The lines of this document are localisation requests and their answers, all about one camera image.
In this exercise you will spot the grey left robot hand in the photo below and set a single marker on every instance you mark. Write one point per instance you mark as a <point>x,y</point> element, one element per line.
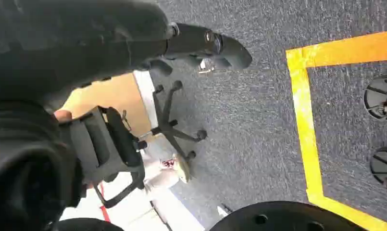
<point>69,38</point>

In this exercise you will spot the brown wooden desk panel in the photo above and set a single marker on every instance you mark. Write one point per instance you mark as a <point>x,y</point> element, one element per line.
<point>116,98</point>

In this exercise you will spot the black office chair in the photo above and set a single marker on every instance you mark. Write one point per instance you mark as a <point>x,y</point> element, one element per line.
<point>101,150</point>

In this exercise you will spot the ribbed grey left arm sleeve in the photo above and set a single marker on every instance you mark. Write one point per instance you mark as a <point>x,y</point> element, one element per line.
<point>24,165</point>

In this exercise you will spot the black rounded object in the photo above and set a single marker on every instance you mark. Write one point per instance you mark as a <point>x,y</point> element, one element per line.
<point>88,225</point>

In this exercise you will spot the yellow floor tape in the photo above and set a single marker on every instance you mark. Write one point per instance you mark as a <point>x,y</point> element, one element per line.
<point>303,111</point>

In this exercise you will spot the black round base plate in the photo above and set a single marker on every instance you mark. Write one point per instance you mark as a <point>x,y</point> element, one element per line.
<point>285,218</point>

